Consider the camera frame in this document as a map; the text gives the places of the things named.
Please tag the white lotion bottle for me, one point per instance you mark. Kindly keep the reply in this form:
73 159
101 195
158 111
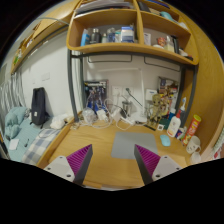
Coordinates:
174 125

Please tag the dark bottle on shelf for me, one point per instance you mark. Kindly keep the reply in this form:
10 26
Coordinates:
95 36

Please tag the wooden wall shelf unit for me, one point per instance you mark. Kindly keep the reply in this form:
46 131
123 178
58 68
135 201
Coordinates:
139 26

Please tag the Groot figurine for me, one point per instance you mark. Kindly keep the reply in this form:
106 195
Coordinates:
155 114

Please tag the light blue computer mouse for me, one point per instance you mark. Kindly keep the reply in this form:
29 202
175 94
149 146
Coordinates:
165 140

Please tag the blue white box on shelf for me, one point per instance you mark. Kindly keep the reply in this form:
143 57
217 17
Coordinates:
127 34

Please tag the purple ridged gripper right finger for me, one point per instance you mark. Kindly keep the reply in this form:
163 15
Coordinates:
153 167

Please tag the black backpack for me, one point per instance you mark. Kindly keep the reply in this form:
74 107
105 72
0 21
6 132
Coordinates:
39 115

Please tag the blue robot model box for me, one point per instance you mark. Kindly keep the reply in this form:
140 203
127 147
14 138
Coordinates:
96 94

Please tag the teal pillow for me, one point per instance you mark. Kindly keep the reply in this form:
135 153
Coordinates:
13 120

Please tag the yellow red chips can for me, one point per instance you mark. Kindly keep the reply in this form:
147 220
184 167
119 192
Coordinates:
191 129

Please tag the white mug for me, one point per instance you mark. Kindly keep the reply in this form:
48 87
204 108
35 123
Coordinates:
194 145

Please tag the clear plastic bag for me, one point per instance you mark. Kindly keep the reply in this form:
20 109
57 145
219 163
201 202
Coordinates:
89 115

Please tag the grey mouse pad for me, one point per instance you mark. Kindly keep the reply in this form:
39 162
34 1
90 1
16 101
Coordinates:
125 142

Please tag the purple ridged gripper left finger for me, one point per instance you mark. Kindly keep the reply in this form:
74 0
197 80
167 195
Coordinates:
73 167

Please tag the plaid blanket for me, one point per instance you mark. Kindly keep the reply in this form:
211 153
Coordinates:
39 146

